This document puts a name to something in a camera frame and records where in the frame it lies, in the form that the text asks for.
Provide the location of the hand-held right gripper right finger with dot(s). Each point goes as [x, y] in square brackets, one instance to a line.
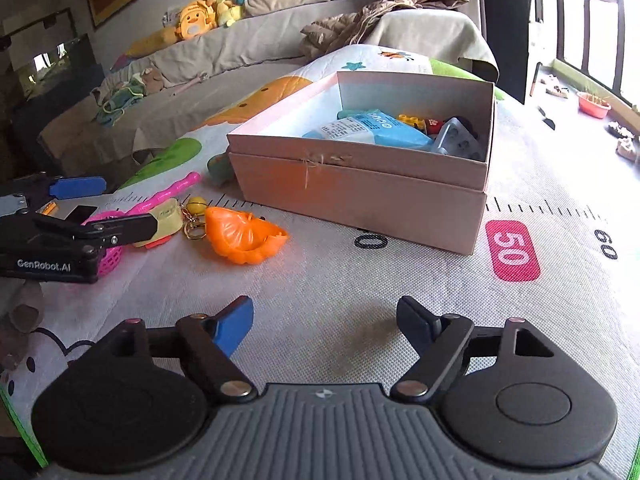
[417, 322]

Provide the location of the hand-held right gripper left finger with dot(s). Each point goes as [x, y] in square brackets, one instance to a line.
[232, 327]

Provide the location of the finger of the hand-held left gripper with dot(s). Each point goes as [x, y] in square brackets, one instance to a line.
[77, 187]
[130, 229]

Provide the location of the pink plastic strainer basket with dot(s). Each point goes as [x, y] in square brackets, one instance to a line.
[112, 260]

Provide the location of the pale yellow toy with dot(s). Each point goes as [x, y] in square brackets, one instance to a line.
[167, 220]

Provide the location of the orange plastic toy shell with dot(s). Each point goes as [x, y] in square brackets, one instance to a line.
[240, 240]

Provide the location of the teal plastic toy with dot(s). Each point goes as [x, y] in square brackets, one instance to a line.
[220, 170]

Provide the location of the pink cardboard box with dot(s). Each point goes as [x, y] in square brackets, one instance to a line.
[360, 200]

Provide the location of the grey blister pack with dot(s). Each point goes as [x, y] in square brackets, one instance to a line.
[457, 141]

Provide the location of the blue tissue packet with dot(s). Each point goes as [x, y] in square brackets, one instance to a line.
[395, 136]

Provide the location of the yellow toy block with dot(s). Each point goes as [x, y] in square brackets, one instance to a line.
[411, 121]

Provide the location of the person's left hand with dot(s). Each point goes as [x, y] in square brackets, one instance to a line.
[25, 310]

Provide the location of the black phone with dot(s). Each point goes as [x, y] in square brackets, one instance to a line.
[82, 214]

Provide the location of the dark cabinet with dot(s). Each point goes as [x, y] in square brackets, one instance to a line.
[50, 110]

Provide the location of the green cloth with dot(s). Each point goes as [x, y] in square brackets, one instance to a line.
[117, 102]

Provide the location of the small brown plush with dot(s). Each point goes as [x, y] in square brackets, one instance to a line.
[152, 80]

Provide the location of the pink wand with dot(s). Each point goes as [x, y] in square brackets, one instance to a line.
[190, 84]

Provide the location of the long yellow pillow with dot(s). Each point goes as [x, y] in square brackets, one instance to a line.
[150, 42]

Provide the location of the yellow duck plush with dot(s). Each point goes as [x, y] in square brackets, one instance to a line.
[196, 19]

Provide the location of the beige covered sofa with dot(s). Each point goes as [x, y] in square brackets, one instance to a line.
[240, 45]

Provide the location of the small yellow plush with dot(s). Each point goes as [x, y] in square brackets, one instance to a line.
[220, 7]

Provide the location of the white stick vacuum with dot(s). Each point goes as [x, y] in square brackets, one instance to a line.
[547, 121]

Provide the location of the pink slippers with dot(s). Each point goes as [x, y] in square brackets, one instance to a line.
[626, 149]

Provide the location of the beige slippers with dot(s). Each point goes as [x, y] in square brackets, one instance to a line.
[556, 87]

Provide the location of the red basin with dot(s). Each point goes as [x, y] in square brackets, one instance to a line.
[594, 106]

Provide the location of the brown puffer jacket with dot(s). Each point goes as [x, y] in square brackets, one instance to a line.
[350, 25]

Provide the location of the dark curtain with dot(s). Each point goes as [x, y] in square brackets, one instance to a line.
[502, 25]

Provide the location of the dark window frame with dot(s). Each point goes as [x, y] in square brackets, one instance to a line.
[585, 20]

